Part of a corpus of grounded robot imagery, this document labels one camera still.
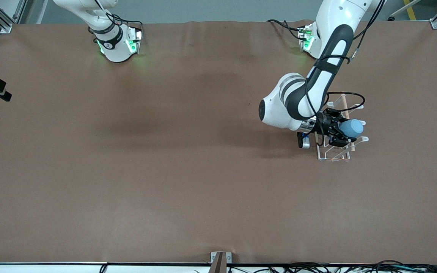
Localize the light blue plastic cup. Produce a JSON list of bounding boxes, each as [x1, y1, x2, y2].
[[339, 118, 365, 139]]

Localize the white rod with black foot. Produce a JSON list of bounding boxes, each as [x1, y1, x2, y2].
[[387, 0, 423, 21]]

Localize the brown table cover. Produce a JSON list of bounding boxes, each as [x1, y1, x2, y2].
[[0, 20, 437, 265]]

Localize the dark brown bar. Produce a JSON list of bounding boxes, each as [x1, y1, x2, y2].
[[208, 252, 227, 273]]

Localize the white wire cup holder rack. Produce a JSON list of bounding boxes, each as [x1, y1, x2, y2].
[[315, 94, 370, 163]]

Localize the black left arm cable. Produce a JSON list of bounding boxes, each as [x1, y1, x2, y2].
[[305, 0, 388, 147]]

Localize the black left base cable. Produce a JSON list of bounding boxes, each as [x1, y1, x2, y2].
[[267, 19, 307, 41]]

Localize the black base cable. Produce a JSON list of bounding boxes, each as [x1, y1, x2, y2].
[[267, 19, 307, 41], [88, 0, 144, 36]]

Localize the black cable bundle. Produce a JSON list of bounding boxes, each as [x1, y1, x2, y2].
[[226, 260, 437, 273]]

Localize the black right base cable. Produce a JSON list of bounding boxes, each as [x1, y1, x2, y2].
[[88, 0, 144, 36]]

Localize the grey metal bracket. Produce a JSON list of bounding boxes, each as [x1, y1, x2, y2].
[[210, 251, 233, 264]]

